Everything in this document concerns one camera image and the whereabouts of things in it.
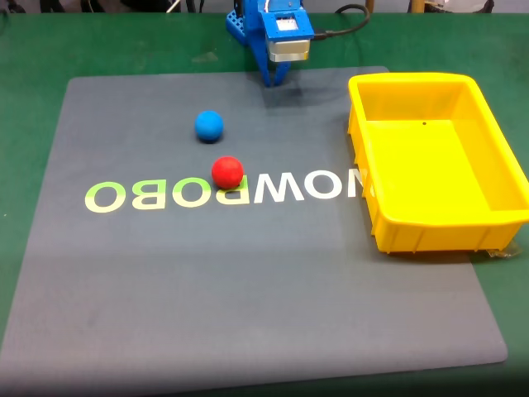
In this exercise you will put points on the yellow plastic bin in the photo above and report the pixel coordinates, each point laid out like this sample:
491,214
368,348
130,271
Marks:
425,165

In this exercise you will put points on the wooden furniture leg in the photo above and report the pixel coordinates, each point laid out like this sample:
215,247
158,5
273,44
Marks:
417,6

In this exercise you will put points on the red foam ball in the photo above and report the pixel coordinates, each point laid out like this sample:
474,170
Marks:
227,172

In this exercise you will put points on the silver camera in blue mount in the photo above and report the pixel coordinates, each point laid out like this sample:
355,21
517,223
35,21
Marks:
288,47

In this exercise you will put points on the clear tape piece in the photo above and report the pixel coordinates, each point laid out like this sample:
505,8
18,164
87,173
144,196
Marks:
506,250

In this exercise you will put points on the blue foam ball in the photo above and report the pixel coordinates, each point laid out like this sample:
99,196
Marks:
209,126

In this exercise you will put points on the grey mat with lettering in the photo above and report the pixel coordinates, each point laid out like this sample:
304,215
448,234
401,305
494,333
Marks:
206,281

